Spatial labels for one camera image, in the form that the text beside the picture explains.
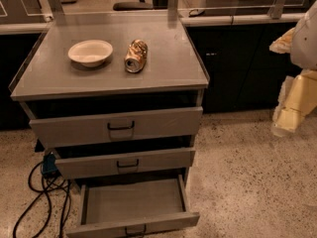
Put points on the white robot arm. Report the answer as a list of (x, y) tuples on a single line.
[(303, 51)]

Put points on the orange soda can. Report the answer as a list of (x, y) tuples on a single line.
[(136, 56)]

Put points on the middle grey drawer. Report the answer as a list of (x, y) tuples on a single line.
[(120, 164)]

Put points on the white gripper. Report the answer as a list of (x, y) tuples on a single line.
[(305, 42)]

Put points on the top grey drawer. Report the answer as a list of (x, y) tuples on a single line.
[(106, 128)]

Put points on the blue power box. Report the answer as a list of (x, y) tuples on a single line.
[(49, 169)]

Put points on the grey drawer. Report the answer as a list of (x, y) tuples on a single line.
[(106, 128), (133, 207), (120, 164)]

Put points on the white bowl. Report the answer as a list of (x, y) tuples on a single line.
[(90, 53)]

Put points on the dark counter cabinet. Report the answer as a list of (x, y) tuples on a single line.
[(244, 73)]

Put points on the black office chair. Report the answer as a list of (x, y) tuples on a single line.
[(132, 5)]

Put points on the bottom grey drawer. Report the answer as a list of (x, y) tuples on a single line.
[(133, 207)]

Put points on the grey drawer cabinet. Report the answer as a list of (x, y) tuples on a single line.
[(54, 86)]

